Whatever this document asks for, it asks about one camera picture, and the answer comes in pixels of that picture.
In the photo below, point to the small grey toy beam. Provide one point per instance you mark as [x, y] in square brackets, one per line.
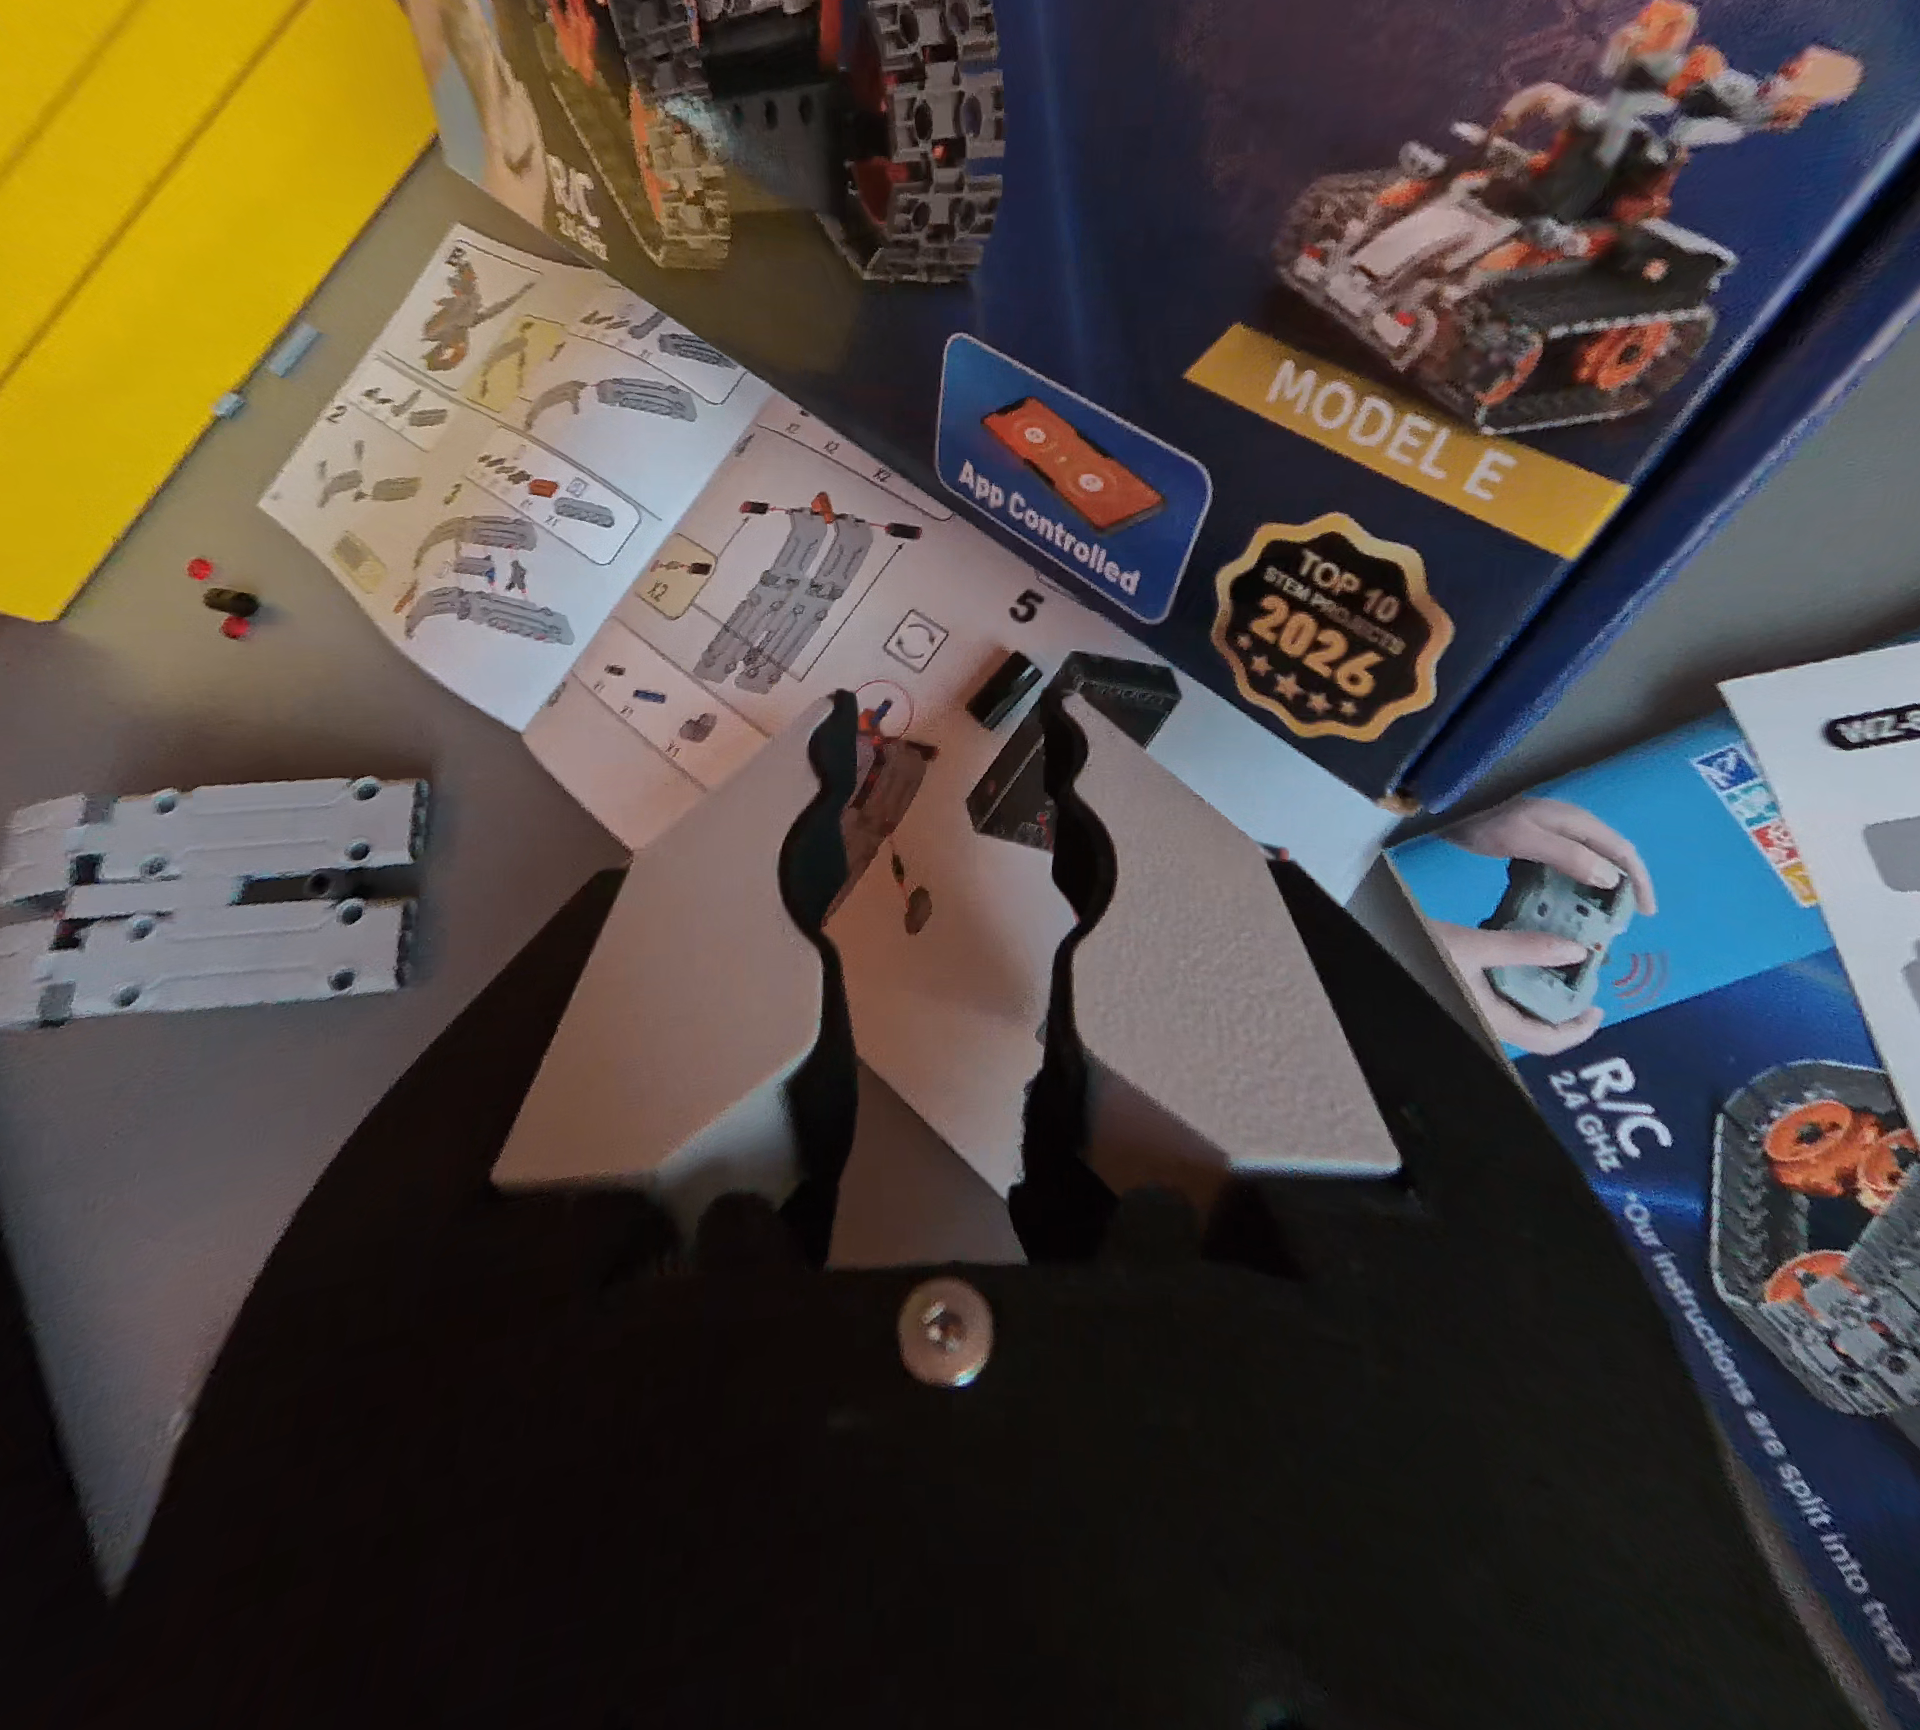
[297, 349]

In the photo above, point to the grey desk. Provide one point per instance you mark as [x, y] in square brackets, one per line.
[180, 1161]

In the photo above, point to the open instruction booklet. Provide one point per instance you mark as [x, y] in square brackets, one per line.
[631, 531]

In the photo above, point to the yellow plastic bin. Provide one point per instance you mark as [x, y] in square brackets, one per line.
[180, 184]

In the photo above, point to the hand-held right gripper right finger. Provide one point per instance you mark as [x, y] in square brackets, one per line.
[1215, 1011]

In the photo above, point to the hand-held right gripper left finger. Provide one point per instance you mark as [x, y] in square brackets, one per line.
[675, 1011]

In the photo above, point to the blue toy kit box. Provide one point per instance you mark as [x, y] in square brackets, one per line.
[1200, 111]

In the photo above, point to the white sticker sheet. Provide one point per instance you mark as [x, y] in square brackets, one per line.
[1860, 861]

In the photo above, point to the blue cover booklet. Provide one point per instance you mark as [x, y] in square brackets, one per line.
[1621, 1131]

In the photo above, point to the grey toy block assembly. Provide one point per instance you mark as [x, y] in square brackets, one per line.
[224, 830]

